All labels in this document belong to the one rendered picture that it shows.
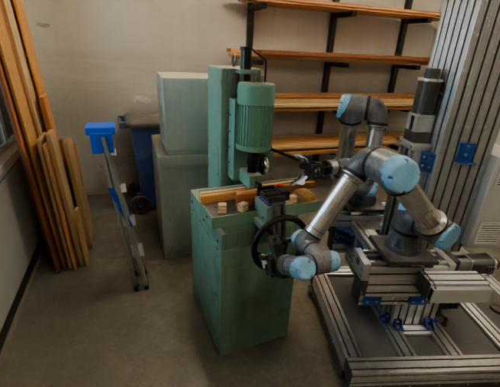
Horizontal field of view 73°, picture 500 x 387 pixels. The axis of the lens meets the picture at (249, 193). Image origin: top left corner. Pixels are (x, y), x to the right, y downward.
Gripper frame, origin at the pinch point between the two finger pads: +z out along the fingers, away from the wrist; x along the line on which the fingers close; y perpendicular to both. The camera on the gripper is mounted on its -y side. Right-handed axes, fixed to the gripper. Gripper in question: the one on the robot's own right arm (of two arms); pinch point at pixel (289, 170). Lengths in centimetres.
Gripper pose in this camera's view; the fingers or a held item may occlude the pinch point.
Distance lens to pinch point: 163.0
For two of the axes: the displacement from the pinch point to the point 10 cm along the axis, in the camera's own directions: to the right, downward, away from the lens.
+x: -0.4, 9.3, 3.5
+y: 4.1, 3.4, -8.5
